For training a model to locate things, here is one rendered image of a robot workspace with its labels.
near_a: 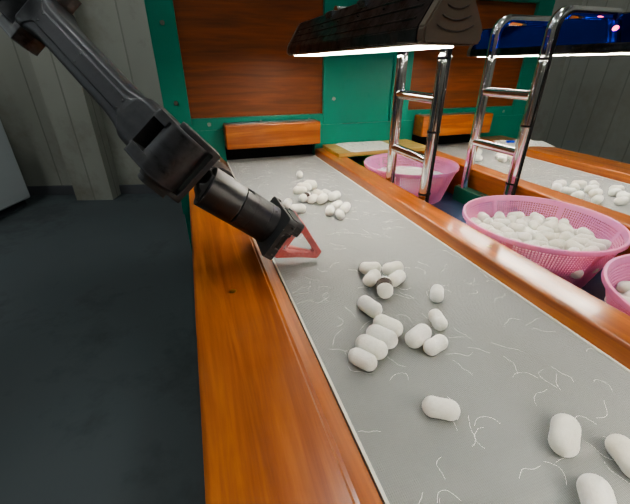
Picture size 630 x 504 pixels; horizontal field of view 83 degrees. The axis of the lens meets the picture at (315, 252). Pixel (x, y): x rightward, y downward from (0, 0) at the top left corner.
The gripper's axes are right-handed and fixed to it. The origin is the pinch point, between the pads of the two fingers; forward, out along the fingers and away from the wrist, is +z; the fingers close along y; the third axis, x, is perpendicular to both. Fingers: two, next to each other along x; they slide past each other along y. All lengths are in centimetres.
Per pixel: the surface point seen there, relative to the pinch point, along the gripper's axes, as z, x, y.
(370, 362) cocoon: -1.6, 1.4, -24.1
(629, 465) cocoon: 9.0, -7.3, -39.5
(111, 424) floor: 6, 93, 44
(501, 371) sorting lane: 9.4, -5.7, -28.1
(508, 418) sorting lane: 6.7, -3.4, -32.7
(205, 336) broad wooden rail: -14.2, 10.4, -16.0
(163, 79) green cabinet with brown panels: -31, -4, 71
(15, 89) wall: -114, 83, 313
